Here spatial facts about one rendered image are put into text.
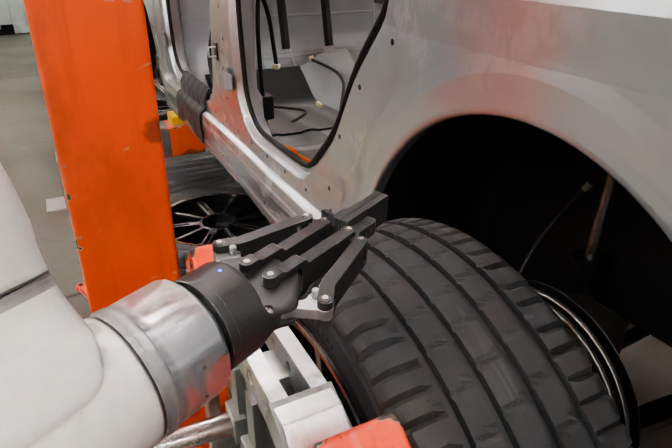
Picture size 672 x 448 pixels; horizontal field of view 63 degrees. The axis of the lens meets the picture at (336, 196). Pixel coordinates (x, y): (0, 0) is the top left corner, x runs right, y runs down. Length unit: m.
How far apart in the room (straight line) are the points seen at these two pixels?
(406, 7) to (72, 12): 0.49
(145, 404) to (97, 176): 0.66
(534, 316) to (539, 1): 0.35
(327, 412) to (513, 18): 0.49
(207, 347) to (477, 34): 0.55
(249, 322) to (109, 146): 0.61
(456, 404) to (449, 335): 0.07
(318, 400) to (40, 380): 0.29
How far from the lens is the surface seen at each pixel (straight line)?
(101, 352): 0.34
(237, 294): 0.38
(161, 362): 0.35
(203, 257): 0.78
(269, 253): 0.45
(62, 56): 0.92
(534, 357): 0.59
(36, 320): 0.32
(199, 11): 3.00
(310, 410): 0.54
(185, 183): 3.40
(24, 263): 0.33
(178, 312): 0.36
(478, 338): 0.58
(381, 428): 0.47
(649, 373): 2.57
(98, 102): 0.93
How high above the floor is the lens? 1.50
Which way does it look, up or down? 24 degrees down
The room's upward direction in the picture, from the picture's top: straight up
